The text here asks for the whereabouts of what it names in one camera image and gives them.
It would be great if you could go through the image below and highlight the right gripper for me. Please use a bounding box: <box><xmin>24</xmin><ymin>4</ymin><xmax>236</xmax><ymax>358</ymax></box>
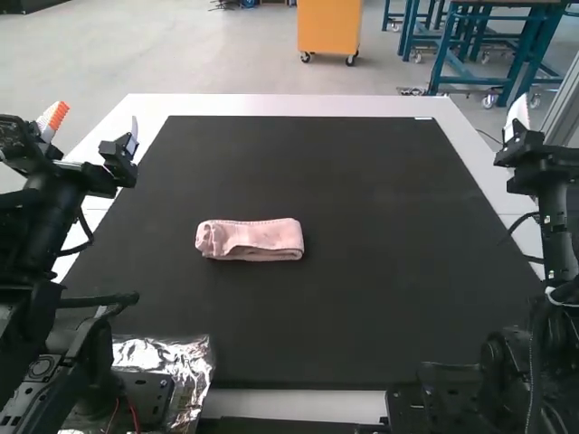
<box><xmin>494</xmin><ymin>93</ymin><xmax>579</xmax><ymax>195</ymax></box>

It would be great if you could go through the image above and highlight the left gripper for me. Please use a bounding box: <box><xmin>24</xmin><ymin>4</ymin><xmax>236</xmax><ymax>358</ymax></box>
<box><xmin>26</xmin><ymin>101</ymin><xmax>140</xmax><ymax>199</ymax></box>

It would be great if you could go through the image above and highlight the pale towel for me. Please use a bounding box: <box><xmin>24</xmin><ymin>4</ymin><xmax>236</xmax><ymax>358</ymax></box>
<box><xmin>194</xmin><ymin>217</ymin><xmax>306</xmax><ymax>261</ymax></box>

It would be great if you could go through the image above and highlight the black mat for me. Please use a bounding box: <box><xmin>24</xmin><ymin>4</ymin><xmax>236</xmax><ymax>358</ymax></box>
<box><xmin>58</xmin><ymin>115</ymin><xmax>544</xmax><ymax>392</ymax></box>

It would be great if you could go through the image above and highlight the yellow wheeled cabinet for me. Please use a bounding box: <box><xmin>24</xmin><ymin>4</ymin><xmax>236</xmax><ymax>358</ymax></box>
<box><xmin>296</xmin><ymin>0</ymin><xmax>364</xmax><ymax>67</ymax></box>

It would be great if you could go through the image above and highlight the silver foil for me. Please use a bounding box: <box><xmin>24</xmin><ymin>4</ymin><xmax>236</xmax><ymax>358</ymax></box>
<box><xmin>110</xmin><ymin>333</ymin><xmax>214</xmax><ymax>434</ymax></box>

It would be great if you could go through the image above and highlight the black cable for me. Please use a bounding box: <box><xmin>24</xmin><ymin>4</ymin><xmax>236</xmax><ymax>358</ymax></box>
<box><xmin>47</xmin><ymin>205</ymin><xmax>97</xmax><ymax>261</ymax></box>
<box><xmin>496</xmin><ymin>211</ymin><xmax>544</xmax><ymax>264</ymax></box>

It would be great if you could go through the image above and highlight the blue metal frame cart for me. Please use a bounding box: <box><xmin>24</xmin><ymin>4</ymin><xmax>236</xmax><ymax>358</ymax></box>
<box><xmin>382</xmin><ymin>0</ymin><xmax>449</xmax><ymax>33</ymax></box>
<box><xmin>427</xmin><ymin>0</ymin><xmax>576</xmax><ymax>109</ymax></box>

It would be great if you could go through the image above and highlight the thin red wire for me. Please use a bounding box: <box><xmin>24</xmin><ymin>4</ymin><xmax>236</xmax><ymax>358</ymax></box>
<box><xmin>107</xmin><ymin>396</ymin><xmax>142</xmax><ymax>431</ymax></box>

